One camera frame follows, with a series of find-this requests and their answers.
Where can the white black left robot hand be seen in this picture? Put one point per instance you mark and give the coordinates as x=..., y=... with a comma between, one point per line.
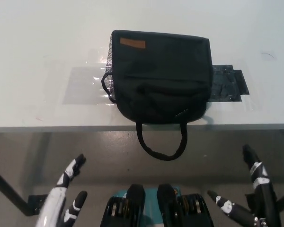
x=58, y=191

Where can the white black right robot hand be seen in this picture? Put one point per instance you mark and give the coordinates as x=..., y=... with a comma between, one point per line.
x=262, y=189

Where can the black soft travel bag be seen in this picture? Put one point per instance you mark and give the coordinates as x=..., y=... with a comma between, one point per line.
x=165, y=80

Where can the black teal robot torso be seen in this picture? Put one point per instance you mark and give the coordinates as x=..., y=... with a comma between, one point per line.
x=156, y=208

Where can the black table leg with foot plate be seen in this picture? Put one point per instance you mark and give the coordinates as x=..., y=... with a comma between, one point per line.
x=7, y=184

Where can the clear plastic sheet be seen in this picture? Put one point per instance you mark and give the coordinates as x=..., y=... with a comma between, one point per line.
x=82, y=86

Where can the black tape patch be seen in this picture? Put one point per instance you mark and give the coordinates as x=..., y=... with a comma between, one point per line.
x=227, y=82

